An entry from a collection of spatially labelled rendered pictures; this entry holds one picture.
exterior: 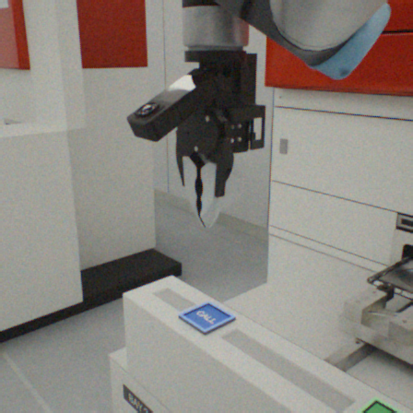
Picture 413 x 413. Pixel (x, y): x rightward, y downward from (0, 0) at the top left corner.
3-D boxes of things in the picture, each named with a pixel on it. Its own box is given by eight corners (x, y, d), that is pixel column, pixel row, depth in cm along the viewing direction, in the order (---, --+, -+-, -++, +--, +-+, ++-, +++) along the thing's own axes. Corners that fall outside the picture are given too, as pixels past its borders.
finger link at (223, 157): (233, 198, 56) (235, 123, 53) (224, 200, 55) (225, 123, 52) (206, 190, 59) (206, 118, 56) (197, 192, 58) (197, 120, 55)
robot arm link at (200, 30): (213, 4, 48) (165, 9, 54) (213, 53, 49) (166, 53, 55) (264, 8, 53) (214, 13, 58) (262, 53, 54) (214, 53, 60)
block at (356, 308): (368, 300, 85) (370, 285, 85) (385, 307, 83) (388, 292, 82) (342, 315, 80) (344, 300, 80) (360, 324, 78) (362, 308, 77)
